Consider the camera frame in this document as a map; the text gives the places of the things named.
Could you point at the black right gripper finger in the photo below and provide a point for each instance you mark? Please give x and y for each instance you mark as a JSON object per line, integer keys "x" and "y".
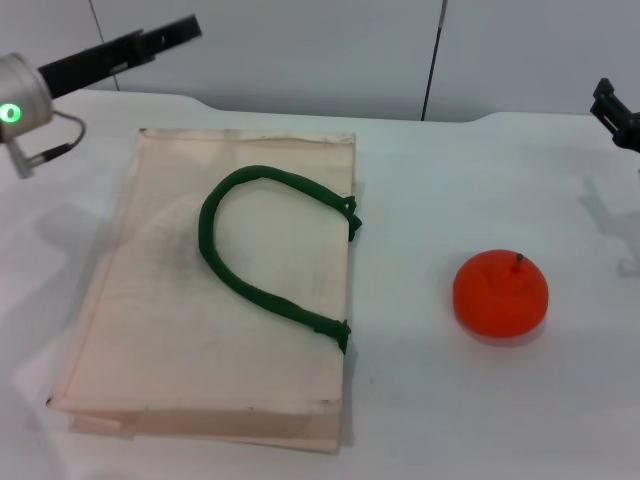
{"x": 607, "y": 102}
{"x": 631, "y": 135}

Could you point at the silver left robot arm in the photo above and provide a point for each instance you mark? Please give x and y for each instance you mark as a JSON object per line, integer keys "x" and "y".
{"x": 22, "y": 100}

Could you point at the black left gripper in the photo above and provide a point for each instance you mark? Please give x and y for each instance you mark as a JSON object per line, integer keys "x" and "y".
{"x": 85, "y": 65}

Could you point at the orange fruit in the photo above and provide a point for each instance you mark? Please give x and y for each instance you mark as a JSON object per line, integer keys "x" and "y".
{"x": 495, "y": 300}

